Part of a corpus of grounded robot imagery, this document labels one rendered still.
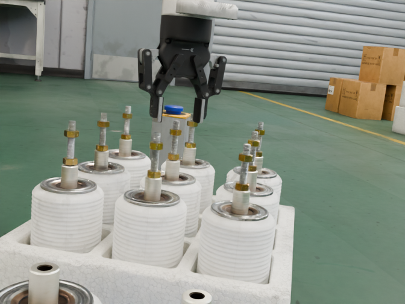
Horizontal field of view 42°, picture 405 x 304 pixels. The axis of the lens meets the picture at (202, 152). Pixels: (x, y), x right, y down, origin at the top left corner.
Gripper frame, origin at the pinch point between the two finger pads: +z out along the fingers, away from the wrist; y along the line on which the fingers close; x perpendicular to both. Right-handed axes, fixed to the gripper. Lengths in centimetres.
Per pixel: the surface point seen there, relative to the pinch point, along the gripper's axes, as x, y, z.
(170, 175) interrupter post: 0.9, 0.8, 9.4
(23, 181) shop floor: -91, 5, 35
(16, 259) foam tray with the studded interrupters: 5.7, 23.8, 18.5
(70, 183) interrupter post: 2.8, 16.7, 9.5
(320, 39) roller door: -427, -391, -34
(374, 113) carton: -244, -303, 29
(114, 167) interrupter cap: -7.3, 6.9, 10.0
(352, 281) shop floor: -4, -46, 35
